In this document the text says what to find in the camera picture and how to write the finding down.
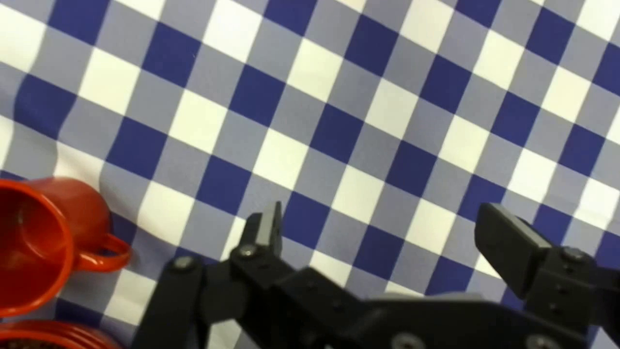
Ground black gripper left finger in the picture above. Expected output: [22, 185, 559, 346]
[130, 200, 287, 349]

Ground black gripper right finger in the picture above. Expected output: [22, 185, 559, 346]
[473, 202, 620, 326]

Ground blue white checkered tablecloth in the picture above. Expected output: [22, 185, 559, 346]
[0, 0, 620, 349]

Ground red mug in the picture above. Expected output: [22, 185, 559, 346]
[0, 177, 136, 320]

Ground red bowl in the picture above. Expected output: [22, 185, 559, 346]
[0, 318, 123, 349]

